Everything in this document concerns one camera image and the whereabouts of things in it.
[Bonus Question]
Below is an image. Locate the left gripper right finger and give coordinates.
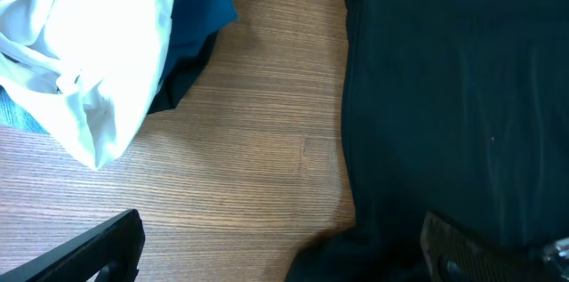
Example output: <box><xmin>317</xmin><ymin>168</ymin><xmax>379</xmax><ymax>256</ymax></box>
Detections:
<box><xmin>421</xmin><ymin>213</ymin><xmax>568</xmax><ymax>282</ymax></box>

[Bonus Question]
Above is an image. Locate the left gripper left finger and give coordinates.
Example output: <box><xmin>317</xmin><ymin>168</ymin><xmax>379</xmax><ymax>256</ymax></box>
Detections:
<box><xmin>1</xmin><ymin>209</ymin><xmax>145</xmax><ymax>282</ymax></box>

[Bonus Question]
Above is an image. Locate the black polo shirt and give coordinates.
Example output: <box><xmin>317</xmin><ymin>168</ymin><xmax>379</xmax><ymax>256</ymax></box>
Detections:
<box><xmin>287</xmin><ymin>0</ymin><xmax>568</xmax><ymax>281</ymax></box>

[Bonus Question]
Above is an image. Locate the white black striped shirt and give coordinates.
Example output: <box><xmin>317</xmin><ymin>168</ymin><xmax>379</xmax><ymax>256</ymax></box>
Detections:
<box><xmin>1</xmin><ymin>0</ymin><xmax>174</xmax><ymax>170</ymax></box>

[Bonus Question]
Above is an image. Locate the blue folded garment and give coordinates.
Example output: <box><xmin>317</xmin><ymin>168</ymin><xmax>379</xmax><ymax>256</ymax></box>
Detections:
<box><xmin>1</xmin><ymin>0</ymin><xmax>236</xmax><ymax>133</ymax></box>

